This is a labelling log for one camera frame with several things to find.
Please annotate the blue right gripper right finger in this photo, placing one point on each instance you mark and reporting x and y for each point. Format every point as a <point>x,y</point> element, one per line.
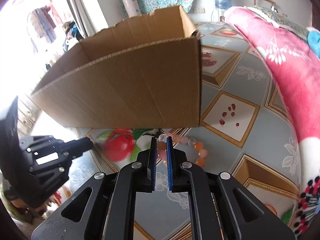
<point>178,181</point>

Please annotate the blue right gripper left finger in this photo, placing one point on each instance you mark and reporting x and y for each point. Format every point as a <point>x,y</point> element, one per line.
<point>147,172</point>

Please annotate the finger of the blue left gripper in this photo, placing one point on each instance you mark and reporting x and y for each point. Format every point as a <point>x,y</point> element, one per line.
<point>76,148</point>

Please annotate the left hand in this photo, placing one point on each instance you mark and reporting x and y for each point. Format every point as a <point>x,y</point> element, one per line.
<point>20,208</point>

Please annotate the fruit print tablecloth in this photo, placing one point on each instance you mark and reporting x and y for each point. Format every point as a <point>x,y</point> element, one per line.
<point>245,129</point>

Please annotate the brown cardboard box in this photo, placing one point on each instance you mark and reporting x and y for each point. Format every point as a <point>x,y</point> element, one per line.
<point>145,72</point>

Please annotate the pink rolled mat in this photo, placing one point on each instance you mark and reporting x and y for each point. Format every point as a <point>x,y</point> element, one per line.
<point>132,8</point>

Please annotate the pink floral bed blanket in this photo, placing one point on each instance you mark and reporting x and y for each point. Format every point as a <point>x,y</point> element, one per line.
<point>295,68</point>

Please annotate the silver sequin pillow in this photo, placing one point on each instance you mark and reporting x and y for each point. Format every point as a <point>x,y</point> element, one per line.
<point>280,21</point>

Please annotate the blue stuffed toy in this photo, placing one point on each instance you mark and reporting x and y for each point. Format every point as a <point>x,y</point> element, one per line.
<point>313,40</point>

